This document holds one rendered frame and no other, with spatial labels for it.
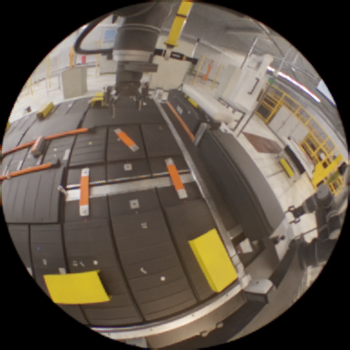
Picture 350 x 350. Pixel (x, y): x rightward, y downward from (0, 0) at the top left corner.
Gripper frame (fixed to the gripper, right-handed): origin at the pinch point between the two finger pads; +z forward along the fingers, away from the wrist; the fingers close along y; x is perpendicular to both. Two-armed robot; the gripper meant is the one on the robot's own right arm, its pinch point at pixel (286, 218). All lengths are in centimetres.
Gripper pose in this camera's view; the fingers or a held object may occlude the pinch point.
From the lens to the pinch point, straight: 106.1
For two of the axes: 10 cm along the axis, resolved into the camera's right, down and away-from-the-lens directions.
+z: -2.6, 5.7, 7.8
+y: 4.1, 8.0, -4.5
